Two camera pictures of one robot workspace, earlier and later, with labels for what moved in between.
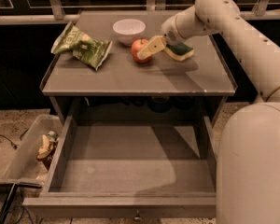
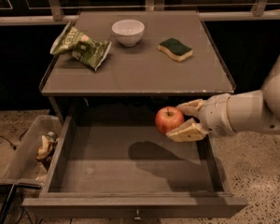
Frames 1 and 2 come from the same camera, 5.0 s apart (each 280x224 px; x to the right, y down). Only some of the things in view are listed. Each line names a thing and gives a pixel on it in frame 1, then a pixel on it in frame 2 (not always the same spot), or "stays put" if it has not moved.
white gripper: x=169 y=30 → x=215 y=114
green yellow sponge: x=179 y=50 stays put
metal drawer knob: x=138 y=217 stays put
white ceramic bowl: x=128 y=30 stays put
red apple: x=135 y=47 → x=167 y=118
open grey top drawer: x=130 y=170 stays put
